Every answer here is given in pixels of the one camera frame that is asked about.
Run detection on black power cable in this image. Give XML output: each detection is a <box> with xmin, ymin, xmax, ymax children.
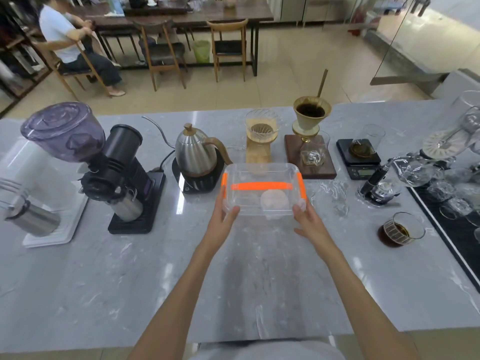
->
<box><xmin>150</xmin><ymin>150</ymin><xmax>176</xmax><ymax>173</ymax></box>

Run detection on person's light grey shirt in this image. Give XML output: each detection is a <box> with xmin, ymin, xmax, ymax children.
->
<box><xmin>188</xmin><ymin>338</ymin><xmax>339</xmax><ymax>360</ymax></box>

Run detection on steel dosing cup with handle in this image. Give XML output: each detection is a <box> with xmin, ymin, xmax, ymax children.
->
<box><xmin>3</xmin><ymin>200</ymin><xmax>61</xmax><ymax>237</ymax></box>

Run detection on person's right forearm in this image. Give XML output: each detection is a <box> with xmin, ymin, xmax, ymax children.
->
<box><xmin>322</xmin><ymin>254</ymin><xmax>421</xmax><ymax>360</ymax></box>

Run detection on black drain mat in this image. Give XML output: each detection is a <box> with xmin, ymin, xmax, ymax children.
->
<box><xmin>407</xmin><ymin>181</ymin><xmax>480</xmax><ymax>294</ymax></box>

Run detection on black coffee grinder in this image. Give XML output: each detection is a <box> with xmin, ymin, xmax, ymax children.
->
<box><xmin>78</xmin><ymin>124</ymin><xmax>167</xmax><ymax>235</ymax></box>

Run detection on cream ceramic dripper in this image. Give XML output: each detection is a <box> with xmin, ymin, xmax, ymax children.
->
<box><xmin>292</xmin><ymin>96</ymin><xmax>333</xmax><ymax>143</ymax></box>

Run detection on wooden stirring stick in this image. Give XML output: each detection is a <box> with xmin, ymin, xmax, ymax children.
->
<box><xmin>316</xmin><ymin>69</ymin><xmax>329</xmax><ymax>99</ymax></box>

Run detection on person's left hand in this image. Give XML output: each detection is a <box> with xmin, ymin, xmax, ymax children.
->
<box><xmin>204</xmin><ymin>193</ymin><xmax>241</xmax><ymax>256</ymax></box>

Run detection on light wooden dripper stand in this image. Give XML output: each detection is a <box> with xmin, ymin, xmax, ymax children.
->
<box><xmin>245</xmin><ymin>134</ymin><xmax>278</xmax><ymax>165</ymax></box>

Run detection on small clear drinking glass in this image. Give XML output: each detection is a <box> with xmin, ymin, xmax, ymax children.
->
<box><xmin>439</xmin><ymin>196</ymin><xmax>470</xmax><ymax>220</ymax></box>
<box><xmin>427</xmin><ymin>179</ymin><xmax>449</xmax><ymax>201</ymax></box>

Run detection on round glass siphon flask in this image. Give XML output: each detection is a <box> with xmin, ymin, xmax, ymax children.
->
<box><xmin>390</xmin><ymin>155</ymin><xmax>436</xmax><ymax>188</ymax></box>

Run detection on steel gooseneck kettle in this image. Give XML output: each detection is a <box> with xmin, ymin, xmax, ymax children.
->
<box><xmin>142</xmin><ymin>115</ymin><xmax>233</xmax><ymax>179</ymax></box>

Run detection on wooden chair with dark seat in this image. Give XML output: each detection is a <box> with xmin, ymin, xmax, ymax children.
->
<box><xmin>206</xmin><ymin>18</ymin><xmax>249</xmax><ymax>83</ymax></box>
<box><xmin>131</xmin><ymin>18</ymin><xmax>187</xmax><ymax>92</ymax></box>
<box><xmin>31</xmin><ymin>36</ymin><xmax>113</xmax><ymax>102</ymax></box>

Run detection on white paper filters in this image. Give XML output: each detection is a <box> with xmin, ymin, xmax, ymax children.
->
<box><xmin>259</xmin><ymin>189</ymin><xmax>290</xmax><ymax>220</ymax></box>

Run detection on person's left forearm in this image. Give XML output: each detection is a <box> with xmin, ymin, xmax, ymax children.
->
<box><xmin>127</xmin><ymin>245</ymin><xmax>223</xmax><ymax>360</ymax></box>

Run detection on patterned glass cup with coffee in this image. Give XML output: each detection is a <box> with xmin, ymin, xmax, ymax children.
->
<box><xmin>377</xmin><ymin>211</ymin><xmax>427</xmax><ymax>248</ymax></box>

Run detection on glass door with metal frame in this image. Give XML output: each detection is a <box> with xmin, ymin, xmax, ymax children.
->
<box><xmin>369</xmin><ymin>0</ymin><xmax>480</xmax><ymax>87</ymax></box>

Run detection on glass siphon upper chamber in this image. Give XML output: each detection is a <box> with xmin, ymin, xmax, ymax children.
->
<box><xmin>421</xmin><ymin>90</ymin><xmax>480</xmax><ymax>162</ymax></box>

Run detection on long dark wooden table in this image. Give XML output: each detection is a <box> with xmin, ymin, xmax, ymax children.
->
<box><xmin>67</xmin><ymin>0</ymin><xmax>275</xmax><ymax>78</ymax></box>

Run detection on clear glass cup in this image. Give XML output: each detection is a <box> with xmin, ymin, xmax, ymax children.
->
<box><xmin>350</xmin><ymin>124</ymin><xmax>386</xmax><ymax>159</ymax></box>

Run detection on black siphon burner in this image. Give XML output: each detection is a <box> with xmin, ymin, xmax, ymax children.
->
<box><xmin>357</xmin><ymin>164</ymin><xmax>402</xmax><ymax>207</ymax></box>

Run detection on glass dripper with paper filter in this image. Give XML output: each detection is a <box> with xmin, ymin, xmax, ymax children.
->
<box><xmin>245</xmin><ymin>108</ymin><xmax>283</xmax><ymax>143</ymax></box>

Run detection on black digital scale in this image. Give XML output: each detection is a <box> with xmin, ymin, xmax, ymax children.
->
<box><xmin>336</xmin><ymin>138</ymin><xmax>382</xmax><ymax>181</ymax></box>

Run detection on crumpled clear plastic film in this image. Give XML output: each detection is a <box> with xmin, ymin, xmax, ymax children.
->
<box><xmin>310</xmin><ymin>179</ymin><xmax>352</xmax><ymax>219</ymax></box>

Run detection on green waste bin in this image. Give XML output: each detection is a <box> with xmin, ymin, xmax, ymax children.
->
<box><xmin>193</xmin><ymin>40</ymin><xmax>211</xmax><ymax>64</ymax></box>

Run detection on shiny steel grounds cup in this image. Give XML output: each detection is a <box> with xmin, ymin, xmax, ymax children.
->
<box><xmin>110</xmin><ymin>185</ymin><xmax>145</xmax><ymax>222</ymax></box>

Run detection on white grinder with purple hopper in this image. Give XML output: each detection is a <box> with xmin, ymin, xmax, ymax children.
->
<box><xmin>0</xmin><ymin>102</ymin><xmax>107</xmax><ymax>248</ymax></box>

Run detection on dark wooden shelf unit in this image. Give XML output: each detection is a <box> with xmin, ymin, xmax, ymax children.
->
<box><xmin>0</xmin><ymin>0</ymin><xmax>52</xmax><ymax>118</ymax></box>

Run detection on clear container with orange clips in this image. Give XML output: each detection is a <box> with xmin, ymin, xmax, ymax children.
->
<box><xmin>220</xmin><ymin>162</ymin><xmax>308</xmax><ymax>221</ymax></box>

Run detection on faceted glass server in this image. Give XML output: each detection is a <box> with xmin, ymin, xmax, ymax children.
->
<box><xmin>300</xmin><ymin>131</ymin><xmax>331</xmax><ymax>166</ymax></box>

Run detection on person's right hand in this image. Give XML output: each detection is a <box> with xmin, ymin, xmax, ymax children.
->
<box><xmin>293</xmin><ymin>202</ymin><xmax>340</xmax><ymax>261</ymax></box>

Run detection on black kettle base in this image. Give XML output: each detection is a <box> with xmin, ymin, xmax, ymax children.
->
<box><xmin>172</xmin><ymin>157</ymin><xmax>226</xmax><ymax>195</ymax></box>

